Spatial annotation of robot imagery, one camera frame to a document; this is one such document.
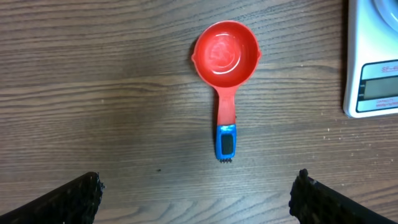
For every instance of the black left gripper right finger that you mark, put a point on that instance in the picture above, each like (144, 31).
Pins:
(311, 202)

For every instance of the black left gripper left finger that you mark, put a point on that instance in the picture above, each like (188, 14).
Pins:
(74, 202)

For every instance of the red measuring scoop blue handle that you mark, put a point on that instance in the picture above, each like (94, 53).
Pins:
(225, 56)

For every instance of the white digital kitchen scale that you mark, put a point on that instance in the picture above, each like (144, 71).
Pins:
(371, 82)

